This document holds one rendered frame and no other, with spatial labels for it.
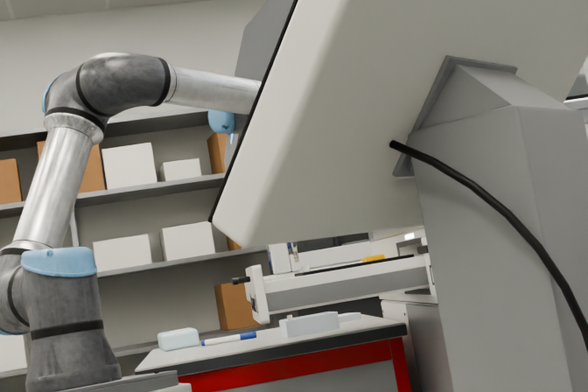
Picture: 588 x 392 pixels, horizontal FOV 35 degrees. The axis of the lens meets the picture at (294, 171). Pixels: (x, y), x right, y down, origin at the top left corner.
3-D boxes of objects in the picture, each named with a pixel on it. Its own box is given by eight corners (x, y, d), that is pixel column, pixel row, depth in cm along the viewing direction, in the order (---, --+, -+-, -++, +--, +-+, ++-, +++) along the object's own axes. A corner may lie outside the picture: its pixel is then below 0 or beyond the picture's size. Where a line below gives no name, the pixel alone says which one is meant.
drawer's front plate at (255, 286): (261, 325, 171) (251, 266, 172) (253, 319, 200) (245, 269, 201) (269, 323, 171) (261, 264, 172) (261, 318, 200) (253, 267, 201)
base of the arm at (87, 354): (39, 395, 139) (31, 329, 141) (17, 396, 152) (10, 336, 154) (135, 376, 147) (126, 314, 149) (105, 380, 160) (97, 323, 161)
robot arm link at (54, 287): (53, 325, 143) (43, 240, 145) (10, 336, 152) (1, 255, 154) (118, 317, 151) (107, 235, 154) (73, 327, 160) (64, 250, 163)
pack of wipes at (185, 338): (200, 345, 234) (198, 327, 235) (163, 352, 232) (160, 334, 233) (194, 343, 249) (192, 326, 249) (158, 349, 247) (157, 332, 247)
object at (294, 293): (269, 314, 173) (263, 282, 174) (261, 311, 198) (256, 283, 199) (473, 279, 177) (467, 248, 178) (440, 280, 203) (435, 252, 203)
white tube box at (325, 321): (287, 338, 209) (284, 321, 209) (281, 336, 217) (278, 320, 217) (340, 328, 211) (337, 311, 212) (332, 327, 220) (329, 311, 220)
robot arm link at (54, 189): (1, 314, 150) (87, 44, 176) (-42, 325, 160) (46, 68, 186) (63, 339, 157) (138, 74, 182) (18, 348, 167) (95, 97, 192)
